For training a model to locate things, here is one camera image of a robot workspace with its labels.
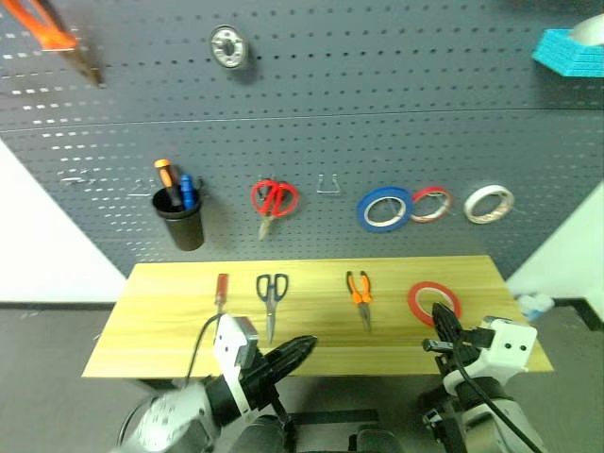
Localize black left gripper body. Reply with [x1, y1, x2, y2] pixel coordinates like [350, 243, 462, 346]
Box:
[237, 346, 294, 428]

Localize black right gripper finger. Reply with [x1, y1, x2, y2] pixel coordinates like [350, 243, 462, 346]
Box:
[439, 302, 466, 351]
[432, 301, 453, 351]

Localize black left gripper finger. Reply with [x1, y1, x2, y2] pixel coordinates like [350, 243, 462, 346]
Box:
[275, 341, 317, 379]
[265, 334, 319, 363]

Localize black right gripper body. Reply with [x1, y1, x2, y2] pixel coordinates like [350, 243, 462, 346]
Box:
[421, 325, 495, 379]

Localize wide red tape roll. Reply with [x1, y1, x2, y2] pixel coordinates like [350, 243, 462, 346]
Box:
[407, 280, 463, 327]

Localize dark blue handled scissors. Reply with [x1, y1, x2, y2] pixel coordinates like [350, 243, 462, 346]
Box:
[256, 273, 290, 344]

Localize small orange handled pliers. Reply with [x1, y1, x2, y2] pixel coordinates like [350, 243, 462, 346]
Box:
[345, 270, 374, 333]

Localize red handled screwdriver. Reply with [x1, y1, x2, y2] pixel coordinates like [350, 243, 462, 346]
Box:
[214, 273, 229, 315]

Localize grey metal pegboard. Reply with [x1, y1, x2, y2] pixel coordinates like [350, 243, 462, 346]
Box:
[0, 0, 604, 284]

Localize dark grey rounded leg cover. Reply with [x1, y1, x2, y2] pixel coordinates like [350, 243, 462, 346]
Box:
[235, 414, 290, 453]
[353, 423, 403, 453]

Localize blue and white bottles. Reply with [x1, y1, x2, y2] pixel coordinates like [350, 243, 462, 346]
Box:
[513, 292, 554, 323]

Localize white tape roll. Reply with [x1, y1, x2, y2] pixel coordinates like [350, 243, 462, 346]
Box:
[461, 184, 515, 225]

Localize blue tape roll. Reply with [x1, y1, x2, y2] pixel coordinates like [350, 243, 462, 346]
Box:
[356, 185, 414, 233]

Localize thin red tape roll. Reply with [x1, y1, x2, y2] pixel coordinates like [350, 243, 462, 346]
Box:
[409, 186, 454, 224]

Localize black plastic cup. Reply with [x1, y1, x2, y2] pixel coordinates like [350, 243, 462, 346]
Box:
[151, 186, 207, 252]

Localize orange and black screwdriver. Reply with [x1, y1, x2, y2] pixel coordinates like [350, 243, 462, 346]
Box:
[153, 159, 186, 212]

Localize cyan foam block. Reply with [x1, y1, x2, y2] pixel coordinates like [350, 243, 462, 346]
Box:
[530, 28, 604, 78]

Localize silver round disc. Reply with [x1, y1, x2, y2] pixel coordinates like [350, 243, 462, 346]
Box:
[209, 25, 250, 72]

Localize large white roll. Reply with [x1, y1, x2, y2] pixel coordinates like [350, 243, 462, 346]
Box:
[568, 12, 604, 47]

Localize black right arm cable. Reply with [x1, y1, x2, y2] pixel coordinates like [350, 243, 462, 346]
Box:
[450, 346, 546, 453]

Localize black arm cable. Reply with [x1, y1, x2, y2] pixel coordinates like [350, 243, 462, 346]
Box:
[185, 312, 224, 386]
[450, 346, 546, 453]

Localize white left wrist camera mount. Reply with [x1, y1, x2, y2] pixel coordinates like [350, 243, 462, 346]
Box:
[212, 314, 260, 417]

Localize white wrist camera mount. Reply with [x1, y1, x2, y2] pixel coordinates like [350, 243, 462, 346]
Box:
[444, 315, 540, 395]
[212, 314, 260, 417]

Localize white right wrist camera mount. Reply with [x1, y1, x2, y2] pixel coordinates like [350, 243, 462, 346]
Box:
[444, 315, 540, 395]

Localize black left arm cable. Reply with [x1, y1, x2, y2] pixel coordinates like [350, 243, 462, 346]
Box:
[185, 312, 224, 386]

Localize red handled scissors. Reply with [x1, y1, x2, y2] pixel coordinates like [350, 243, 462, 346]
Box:
[250, 176, 300, 242]

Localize silver wire pliers hook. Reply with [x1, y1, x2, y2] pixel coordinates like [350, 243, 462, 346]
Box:
[315, 174, 342, 195]

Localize blue handled screwdriver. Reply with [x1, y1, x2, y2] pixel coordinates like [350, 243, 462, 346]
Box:
[179, 174, 198, 210]

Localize large orange handled pliers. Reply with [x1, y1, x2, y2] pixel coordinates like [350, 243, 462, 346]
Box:
[0, 0, 106, 90]

